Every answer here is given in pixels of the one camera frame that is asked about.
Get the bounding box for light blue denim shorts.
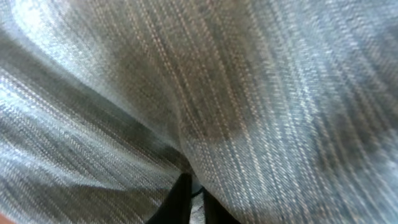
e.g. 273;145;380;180
1;0;397;223

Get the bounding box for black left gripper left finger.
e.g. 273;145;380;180
146;174;192;224

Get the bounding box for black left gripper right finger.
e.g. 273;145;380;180
203;189;241;224

